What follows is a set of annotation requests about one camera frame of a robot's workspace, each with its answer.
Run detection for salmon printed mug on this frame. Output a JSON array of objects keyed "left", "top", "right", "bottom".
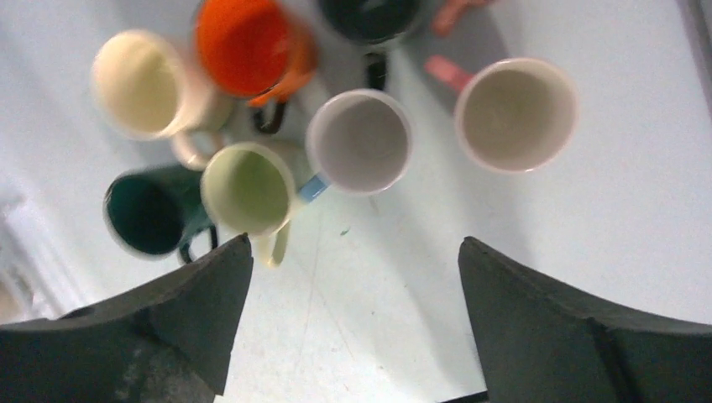
[{"left": 431, "top": 0, "right": 492, "bottom": 37}]

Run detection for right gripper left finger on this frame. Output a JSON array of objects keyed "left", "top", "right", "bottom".
[{"left": 1, "top": 234, "right": 254, "bottom": 402}]

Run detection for wire dish rack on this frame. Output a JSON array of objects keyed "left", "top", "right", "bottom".
[{"left": 1, "top": 192, "right": 88, "bottom": 324}]

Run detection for blue mug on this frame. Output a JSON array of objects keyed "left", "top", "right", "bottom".
[{"left": 298, "top": 88, "right": 414, "bottom": 202}]

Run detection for pink mug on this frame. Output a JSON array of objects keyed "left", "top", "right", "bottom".
[{"left": 424, "top": 55, "right": 580, "bottom": 174}]

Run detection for dark green mug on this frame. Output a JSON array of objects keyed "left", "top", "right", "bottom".
[{"left": 317, "top": 0, "right": 425, "bottom": 91}]

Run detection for light green mug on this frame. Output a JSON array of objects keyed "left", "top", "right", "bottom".
[{"left": 201, "top": 139, "right": 326, "bottom": 267}]

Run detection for cream mug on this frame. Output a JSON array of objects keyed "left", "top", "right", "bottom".
[{"left": 91, "top": 29, "right": 234, "bottom": 171}]

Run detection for teal green mug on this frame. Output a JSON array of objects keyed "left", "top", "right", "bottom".
[{"left": 103, "top": 165, "right": 219, "bottom": 264}]

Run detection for orange mug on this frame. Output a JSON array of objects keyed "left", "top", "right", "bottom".
[{"left": 194, "top": 0, "right": 318, "bottom": 135}]

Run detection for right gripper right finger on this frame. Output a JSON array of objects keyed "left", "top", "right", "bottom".
[{"left": 458, "top": 237, "right": 711, "bottom": 402}]

